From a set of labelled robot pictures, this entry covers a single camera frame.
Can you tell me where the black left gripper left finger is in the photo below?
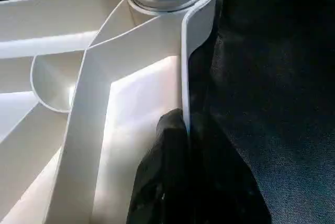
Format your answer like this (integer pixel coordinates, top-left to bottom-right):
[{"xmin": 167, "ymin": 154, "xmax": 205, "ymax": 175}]
[{"xmin": 125, "ymin": 107, "xmax": 191, "ymax": 224}]

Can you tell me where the black mat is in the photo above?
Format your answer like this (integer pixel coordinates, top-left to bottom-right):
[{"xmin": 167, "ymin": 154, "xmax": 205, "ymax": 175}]
[{"xmin": 0, "ymin": 0, "xmax": 335, "ymax": 224}]

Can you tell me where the white plastic table top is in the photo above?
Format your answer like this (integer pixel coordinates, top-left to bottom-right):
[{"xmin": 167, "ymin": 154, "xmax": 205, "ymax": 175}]
[{"xmin": 0, "ymin": 0, "xmax": 220, "ymax": 224}]

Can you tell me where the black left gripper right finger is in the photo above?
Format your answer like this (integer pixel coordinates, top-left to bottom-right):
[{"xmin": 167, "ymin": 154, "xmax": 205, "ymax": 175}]
[{"xmin": 188, "ymin": 118, "xmax": 272, "ymax": 224}]

